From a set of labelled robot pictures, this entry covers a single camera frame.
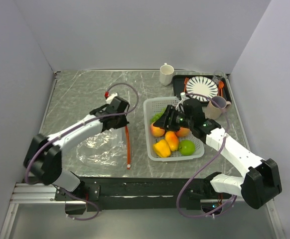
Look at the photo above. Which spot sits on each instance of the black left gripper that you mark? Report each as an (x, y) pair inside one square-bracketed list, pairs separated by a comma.
[(124, 122)]

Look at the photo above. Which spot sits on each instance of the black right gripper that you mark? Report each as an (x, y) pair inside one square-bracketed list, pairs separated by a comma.
[(163, 120)]

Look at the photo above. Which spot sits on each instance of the clear zip bag orange zipper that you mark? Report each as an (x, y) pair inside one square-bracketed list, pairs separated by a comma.
[(110, 148)]

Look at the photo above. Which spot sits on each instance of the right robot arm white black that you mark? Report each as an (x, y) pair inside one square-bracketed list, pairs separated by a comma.
[(260, 179)]

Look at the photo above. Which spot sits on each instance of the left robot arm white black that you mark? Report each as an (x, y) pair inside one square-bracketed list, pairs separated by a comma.
[(44, 156)]

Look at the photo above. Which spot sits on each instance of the peach left in basket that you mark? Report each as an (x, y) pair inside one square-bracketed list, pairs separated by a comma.
[(156, 131)]

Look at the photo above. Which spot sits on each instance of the peach in basket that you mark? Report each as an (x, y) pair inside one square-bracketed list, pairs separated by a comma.
[(183, 132), (156, 131)]

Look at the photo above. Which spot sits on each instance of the white plastic perforated basket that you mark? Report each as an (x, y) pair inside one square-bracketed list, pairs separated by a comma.
[(153, 106)]

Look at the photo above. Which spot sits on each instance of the orange yellow mango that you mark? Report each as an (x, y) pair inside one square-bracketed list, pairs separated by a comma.
[(172, 140)]

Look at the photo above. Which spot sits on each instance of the peach right in basket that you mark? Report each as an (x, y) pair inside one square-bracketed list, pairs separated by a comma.
[(183, 132)]

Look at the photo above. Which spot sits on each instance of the yellow bell pepper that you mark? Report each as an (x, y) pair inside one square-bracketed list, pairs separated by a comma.
[(162, 149)]

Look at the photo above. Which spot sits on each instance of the black rectangular tray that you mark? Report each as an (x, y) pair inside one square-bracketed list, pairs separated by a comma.
[(178, 85)]

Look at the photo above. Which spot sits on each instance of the green apple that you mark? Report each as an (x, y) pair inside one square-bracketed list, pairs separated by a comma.
[(186, 148)]

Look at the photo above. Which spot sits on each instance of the orange plastic fork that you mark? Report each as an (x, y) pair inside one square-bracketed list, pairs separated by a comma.
[(185, 84)]

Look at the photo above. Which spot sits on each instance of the white ceramic mug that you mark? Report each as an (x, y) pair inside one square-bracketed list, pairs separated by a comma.
[(166, 73)]

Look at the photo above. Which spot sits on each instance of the black white striped plate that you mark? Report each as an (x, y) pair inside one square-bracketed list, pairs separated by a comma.
[(199, 85)]

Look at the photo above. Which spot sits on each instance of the beige mug purple inside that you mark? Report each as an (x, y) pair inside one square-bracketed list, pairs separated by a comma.
[(216, 107)]

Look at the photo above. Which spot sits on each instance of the orange plastic spoon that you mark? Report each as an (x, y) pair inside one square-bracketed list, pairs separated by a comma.
[(220, 88)]

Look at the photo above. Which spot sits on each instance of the clear glass cup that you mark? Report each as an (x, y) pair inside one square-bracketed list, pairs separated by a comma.
[(217, 77)]

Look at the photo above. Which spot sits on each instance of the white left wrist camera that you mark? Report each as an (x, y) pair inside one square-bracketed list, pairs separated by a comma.
[(110, 97)]

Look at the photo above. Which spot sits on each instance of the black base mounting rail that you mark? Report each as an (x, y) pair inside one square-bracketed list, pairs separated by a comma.
[(108, 193)]

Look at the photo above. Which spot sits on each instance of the aluminium extrusion frame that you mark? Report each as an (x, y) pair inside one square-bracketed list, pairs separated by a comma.
[(62, 110)]

